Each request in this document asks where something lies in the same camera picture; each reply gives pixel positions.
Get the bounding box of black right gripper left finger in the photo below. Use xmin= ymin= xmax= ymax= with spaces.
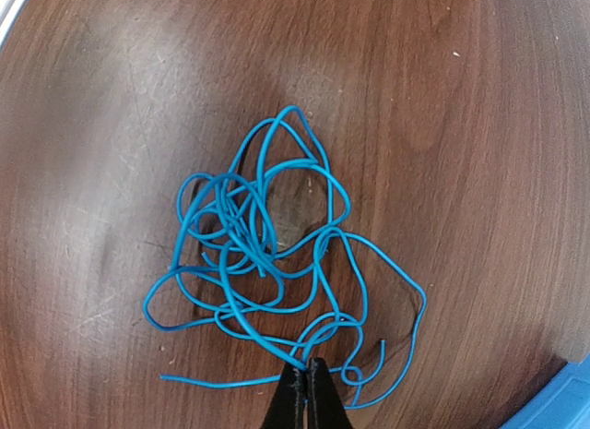
xmin=261 ymin=363 xmax=307 ymax=429

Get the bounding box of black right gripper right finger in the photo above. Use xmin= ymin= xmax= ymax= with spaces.
xmin=307 ymin=358 xmax=353 ymax=429

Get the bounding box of coloured cable pile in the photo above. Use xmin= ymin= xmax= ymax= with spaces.
xmin=142 ymin=104 xmax=429 ymax=411

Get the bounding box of blue plastic bin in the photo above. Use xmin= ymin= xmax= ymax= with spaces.
xmin=501 ymin=356 xmax=590 ymax=429

